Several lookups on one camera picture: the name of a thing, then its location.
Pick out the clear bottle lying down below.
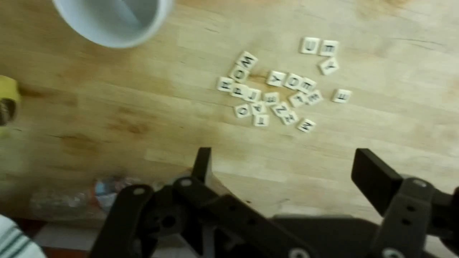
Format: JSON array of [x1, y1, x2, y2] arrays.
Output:
[[27, 175, 145, 221]]

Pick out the cream letter tile P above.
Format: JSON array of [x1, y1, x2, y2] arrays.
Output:
[[229, 84, 249, 101]]

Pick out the white green striped towel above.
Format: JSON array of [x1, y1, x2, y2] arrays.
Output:
[[0, 214, 47, 258]]

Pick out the cream letter tile Y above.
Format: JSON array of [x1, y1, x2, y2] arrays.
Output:
[[318, 57, 341, 77], [265, 69, 288, 89]]

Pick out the cream letter tile O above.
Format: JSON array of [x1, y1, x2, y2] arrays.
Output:
[[282, 72, 305, 92], [228, 64, 251, 84], [233, 104, 252, 120]]

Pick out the cream letter tile E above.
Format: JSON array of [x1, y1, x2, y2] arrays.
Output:
[[261, 91, 281, 107], [305, 89, 324, 107], [331, 88, 353, 105], [318, 39, 340, 58]]

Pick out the white ceramic bowl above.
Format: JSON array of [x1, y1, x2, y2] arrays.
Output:
[[50, 0, 176, 51]]

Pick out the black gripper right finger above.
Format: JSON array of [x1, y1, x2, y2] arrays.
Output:
[[350, 147, 459, 258]]

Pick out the yellow soft object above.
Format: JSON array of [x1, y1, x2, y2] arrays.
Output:
[[0, 75, 21, 141]]

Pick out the cream letter tile J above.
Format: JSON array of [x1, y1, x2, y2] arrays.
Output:
[[242, 88, 262, 104]]

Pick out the cream letter tile L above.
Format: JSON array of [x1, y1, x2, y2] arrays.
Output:
[[288, 92, 309, 110]]

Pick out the cream letter tile T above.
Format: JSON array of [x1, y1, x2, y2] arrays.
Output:
[[252, 114, 271, 130]]

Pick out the cream letter tile R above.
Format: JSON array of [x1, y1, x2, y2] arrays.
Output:
[[215, 77, 236, 94]]

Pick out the cream letter tile A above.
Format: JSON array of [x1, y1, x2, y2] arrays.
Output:
[[249, 101, 268, 117]]

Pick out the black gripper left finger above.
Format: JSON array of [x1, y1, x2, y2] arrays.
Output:
[[90, 147, 317, 258]]

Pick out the cream letter tile N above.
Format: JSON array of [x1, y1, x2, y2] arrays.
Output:
[[295, 118, 317, 135]]

